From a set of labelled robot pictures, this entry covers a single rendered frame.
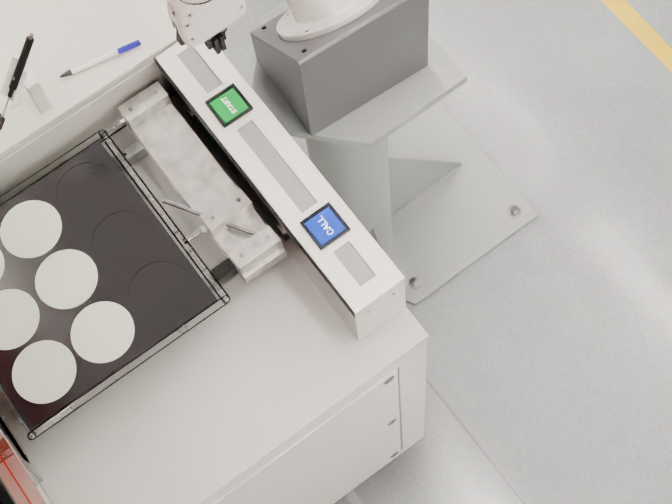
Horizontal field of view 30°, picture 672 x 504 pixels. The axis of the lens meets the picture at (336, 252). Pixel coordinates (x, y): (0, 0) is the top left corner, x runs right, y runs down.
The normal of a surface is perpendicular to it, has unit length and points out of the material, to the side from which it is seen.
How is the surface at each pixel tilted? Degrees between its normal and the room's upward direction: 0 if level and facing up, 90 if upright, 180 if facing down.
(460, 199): 0
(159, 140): 0
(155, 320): 0
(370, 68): 90
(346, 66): 90
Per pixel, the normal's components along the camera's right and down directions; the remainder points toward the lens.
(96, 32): -0.06, -0.35
